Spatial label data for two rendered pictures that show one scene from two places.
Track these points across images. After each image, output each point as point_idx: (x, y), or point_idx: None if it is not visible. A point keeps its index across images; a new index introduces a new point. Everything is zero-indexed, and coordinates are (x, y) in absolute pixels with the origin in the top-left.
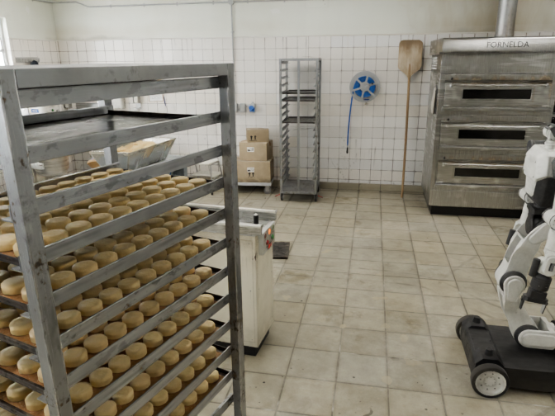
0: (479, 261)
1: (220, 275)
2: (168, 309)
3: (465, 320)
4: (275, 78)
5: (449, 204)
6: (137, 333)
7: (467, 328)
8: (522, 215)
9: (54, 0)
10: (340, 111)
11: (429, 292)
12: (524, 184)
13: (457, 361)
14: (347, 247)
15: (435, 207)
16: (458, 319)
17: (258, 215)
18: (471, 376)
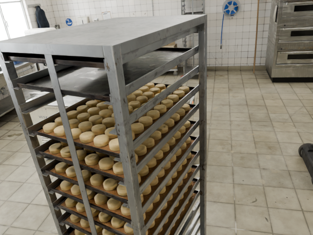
0: (305, 109)
1: (196, 141)
2: (177, 165)
3: (305, 146)
4: (177, 5)
5: (283, 76)
6: (165, 181)
7: (306, 151)
8: None
9: None
10: (216, 23)
11: (278, 129)
12: None
13: (300, 169)
14: (227, 105)
15: (275, 78)
16: (300, 146)
17: None
18: (312, 178)
